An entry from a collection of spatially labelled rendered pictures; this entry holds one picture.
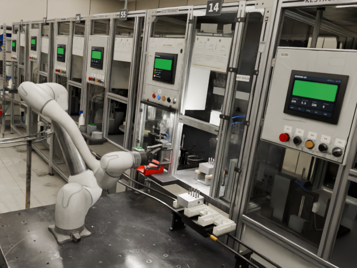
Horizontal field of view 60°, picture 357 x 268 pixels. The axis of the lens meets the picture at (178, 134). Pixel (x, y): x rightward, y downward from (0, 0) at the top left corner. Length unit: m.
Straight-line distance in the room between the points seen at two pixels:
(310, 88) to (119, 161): 0.97
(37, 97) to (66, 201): 0.56
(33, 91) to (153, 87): 0.90
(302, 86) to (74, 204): 1.26
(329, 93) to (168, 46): 1.17
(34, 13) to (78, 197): 7.78
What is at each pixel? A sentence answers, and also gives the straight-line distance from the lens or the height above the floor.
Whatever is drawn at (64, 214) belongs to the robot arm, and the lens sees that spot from 1.79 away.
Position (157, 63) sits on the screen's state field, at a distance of 2.26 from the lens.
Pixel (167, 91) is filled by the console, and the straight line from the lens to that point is 2.18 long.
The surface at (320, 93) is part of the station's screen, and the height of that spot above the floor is 1.62.
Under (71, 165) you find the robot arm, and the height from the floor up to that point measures 1.01.
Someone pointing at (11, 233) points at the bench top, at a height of 0.68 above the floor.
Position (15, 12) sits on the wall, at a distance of 9.13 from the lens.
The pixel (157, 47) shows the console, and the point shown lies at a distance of 2.32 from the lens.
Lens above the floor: 1.65
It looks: 12 degrees down
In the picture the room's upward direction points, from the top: 7 degrees clockwise
